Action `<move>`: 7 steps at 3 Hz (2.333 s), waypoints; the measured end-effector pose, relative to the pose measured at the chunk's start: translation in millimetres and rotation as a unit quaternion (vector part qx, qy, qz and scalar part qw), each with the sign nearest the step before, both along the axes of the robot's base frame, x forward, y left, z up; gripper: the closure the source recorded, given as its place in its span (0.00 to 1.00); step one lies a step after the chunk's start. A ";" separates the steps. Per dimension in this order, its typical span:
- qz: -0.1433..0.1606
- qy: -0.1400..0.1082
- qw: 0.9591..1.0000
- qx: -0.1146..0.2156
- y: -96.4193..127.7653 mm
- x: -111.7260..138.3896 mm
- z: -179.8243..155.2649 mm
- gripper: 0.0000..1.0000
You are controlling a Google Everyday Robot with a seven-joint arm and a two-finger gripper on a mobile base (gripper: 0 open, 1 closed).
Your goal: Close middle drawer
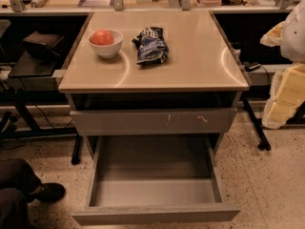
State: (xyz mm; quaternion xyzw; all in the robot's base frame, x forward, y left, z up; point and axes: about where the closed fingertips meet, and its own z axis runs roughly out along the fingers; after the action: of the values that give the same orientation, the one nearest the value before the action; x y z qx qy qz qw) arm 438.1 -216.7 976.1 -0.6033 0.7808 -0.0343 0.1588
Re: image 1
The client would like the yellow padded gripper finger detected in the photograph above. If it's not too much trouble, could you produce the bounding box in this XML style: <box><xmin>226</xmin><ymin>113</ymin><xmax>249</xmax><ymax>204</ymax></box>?
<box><xmin>262</xmin><ymin>63</ymin><xmax>305</xmax><ymax>129</ymax></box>
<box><xmin>260</xmin><ymin>22</ymin><xmax>284</xmax><ymax>47</ymax></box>

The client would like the grey drawer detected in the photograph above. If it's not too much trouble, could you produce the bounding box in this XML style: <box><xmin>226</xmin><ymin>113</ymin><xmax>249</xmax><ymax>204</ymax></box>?
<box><xmin>72</xmin><ymin>135</ymin><xmax>239</xmax><ymax>226</ymax></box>
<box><xmin>71</xmin><ymin>108</ymin><xmax>236</xmax><ymax>136</ymax></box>

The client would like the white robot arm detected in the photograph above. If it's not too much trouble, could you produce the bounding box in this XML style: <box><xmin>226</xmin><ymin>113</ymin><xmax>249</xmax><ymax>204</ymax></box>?
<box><xmin>260</xmin><ymin>0</ymin><xmax>305</xmax><ymax>129</ymax></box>

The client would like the grey top drawer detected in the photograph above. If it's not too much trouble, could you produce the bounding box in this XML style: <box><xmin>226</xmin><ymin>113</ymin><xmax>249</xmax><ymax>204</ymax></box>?
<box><xmin>71</xmin><ymin>108</ymin><xmax>236</xmax><ymax>136</ymax></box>

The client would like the grey drawer cabinet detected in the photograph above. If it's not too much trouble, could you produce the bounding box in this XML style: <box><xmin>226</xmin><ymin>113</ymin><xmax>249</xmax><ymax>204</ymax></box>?
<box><xmin>57</xmin><ymin>9</ymin><xmax>251</xmax><ymax>227</ymax></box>

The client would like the small black device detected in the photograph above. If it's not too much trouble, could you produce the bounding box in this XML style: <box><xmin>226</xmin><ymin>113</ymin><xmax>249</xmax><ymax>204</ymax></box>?
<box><xmin>244</xmin><ymin>62</ymin><xmax>261</xmax><ymax>72</ymax></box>

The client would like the black table leg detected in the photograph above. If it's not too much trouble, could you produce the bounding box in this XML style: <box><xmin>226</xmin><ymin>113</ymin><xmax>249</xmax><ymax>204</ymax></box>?
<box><xmin>242</xmin><ymin>98</ymin><xmax>271</xmax><ymax>151</ymax></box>

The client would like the blue chip bag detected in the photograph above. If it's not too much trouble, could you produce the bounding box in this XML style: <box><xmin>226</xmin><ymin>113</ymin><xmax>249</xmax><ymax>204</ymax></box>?
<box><xmin>132</xmin><ymin>27</ymin><xmax>169</xmax><ymax>65</ymax></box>

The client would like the white ceramic bowl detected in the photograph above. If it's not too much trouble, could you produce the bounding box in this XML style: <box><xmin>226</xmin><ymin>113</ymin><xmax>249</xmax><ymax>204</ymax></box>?
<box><xmin>88</xmin><ymin>30</ymin><xmax>123</xmax><ymax>58</ymax></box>

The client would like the red apple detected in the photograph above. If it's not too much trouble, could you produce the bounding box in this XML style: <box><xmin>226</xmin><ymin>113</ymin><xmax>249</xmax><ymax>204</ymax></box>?
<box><xmin>90</xmin><ymin>30</ymin><xmax>114</xmax><ymax>46</ymax></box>

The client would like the black box on shelf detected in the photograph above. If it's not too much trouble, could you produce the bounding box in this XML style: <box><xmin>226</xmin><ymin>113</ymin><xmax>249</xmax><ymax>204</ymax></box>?
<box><xmin>23</xmin><ymin>31</ymin><xmax>64</xmax><ymax>60</ymax></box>

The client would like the black shoe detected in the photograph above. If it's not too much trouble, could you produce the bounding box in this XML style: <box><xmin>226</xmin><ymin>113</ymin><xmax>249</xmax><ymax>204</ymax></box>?
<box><xmin>27</xmin><ymin>182</ymin><xmax>66</xmax><ymax>202</ymax></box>

